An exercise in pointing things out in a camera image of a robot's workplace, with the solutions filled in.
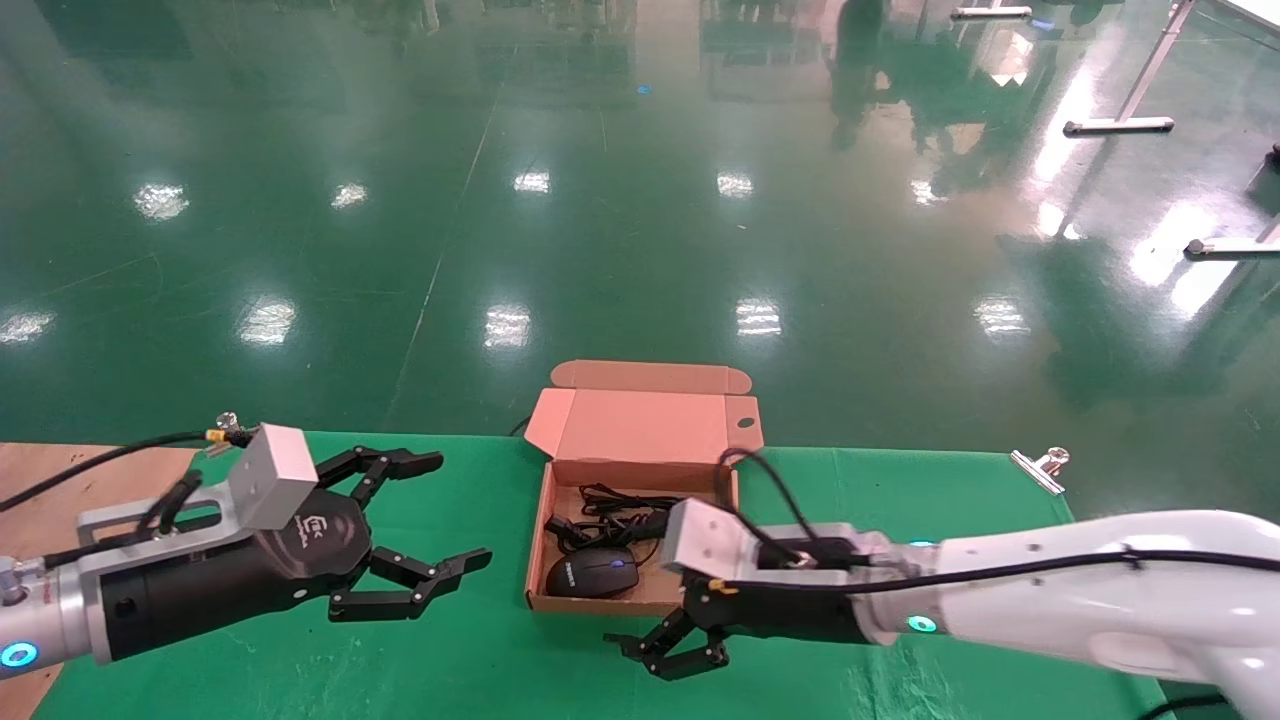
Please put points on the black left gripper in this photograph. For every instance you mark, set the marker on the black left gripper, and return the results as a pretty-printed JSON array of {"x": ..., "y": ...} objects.
[{"x": 250, "y": 580}]

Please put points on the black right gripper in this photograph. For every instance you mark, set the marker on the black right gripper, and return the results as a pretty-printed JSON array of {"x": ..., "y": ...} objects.
[{"x": 790, "y": 610}]

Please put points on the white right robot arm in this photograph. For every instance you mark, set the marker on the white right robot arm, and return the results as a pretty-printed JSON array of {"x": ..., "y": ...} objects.
[{"x": 1100, "y": 590}]

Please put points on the brown cardboard box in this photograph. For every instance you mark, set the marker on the brown cardboard box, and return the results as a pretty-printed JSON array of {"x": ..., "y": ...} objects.
[{"x": 640, "y": 425}]

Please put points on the green tablecloth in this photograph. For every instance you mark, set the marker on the green tablecloth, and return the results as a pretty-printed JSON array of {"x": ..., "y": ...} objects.
[{"x": 480, "y": 660}]

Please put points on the silver binder clip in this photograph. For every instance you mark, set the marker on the silver binder clip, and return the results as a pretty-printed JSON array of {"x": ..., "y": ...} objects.
[
  {"x": 228, "y": 420},
  {"x": 1035, "y": 470}
]

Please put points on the white metal stand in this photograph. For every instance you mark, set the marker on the white metal stand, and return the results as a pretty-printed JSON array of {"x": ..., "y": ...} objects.
[
  {"x": 1230, "y": 246},
  {"x": 990, "y": 12},
  {"x": 1115, "y": 125}
]

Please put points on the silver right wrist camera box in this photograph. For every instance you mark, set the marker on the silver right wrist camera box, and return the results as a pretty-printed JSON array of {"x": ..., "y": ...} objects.
[{"x": 705, "y": 540}]

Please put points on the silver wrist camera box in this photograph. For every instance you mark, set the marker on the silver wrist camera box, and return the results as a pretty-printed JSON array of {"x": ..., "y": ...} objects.
[
  {"x": 705, "y": 540},
  {"x": 275, "y": 475}
]

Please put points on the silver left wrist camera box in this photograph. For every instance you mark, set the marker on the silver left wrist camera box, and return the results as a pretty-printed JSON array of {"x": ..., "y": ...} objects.
[{"x": 275, "y": 475}]

